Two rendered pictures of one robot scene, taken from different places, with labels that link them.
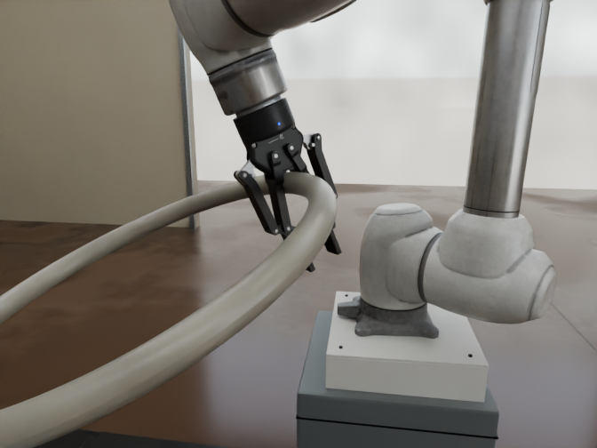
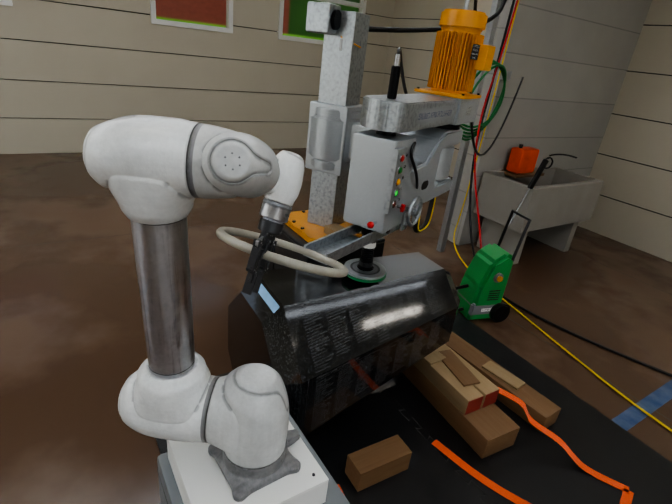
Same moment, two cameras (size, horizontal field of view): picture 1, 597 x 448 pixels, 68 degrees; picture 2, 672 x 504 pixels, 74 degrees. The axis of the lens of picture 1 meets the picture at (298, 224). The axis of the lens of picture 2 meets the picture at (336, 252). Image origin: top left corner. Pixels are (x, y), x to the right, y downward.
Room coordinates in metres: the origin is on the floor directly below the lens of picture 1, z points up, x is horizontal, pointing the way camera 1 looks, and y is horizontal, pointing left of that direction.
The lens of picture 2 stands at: (1.64, -0.68, 1.87)
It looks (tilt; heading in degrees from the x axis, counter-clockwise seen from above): 25 degrees down; 136
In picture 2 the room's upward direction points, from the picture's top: 7 degrees clockwise
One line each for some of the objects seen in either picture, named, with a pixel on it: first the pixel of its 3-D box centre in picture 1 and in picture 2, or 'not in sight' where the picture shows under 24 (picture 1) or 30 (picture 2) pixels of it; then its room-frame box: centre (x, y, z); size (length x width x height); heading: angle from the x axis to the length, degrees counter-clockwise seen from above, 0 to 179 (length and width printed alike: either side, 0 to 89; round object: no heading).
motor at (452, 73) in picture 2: not in sight; (459, 55); (0.16, 1.47, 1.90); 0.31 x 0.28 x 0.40; 15
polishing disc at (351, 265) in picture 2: not in sight; (365, 268); (0.31, 0.82, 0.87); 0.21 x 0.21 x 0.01
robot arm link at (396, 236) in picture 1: (399, 252); (252, 409); (0.95, -0.23, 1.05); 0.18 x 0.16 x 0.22; 46
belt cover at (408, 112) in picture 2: not in sight; (421, 113); (0.22, 1.16, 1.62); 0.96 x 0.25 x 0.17; 105
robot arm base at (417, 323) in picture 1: (384, 307); (261, 448); (0.96, -0.20, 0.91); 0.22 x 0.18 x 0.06; 85
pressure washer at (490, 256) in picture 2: not in sight; (490, 265); (0.18, 2.44, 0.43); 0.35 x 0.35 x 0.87; 66
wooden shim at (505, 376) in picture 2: not in sight; (503, 374); (0.81, 1.70, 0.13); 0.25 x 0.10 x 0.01; 179
